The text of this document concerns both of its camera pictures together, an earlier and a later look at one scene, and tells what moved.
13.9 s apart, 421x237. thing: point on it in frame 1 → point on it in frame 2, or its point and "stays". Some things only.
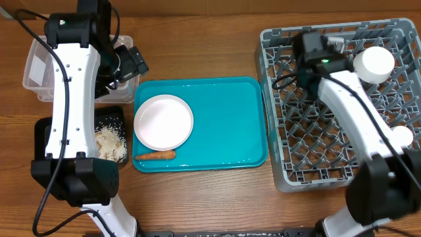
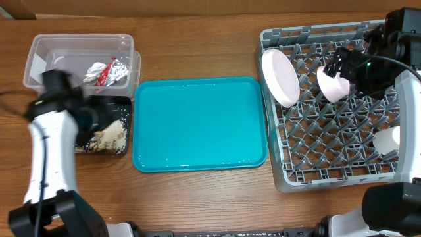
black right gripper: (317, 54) → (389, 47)
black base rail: (285, 233) stays
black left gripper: (134, 62) → (81, 137)
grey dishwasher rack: (311, 149) stays
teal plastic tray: (229, 124) stays
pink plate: (163, 122) → (281, 78)
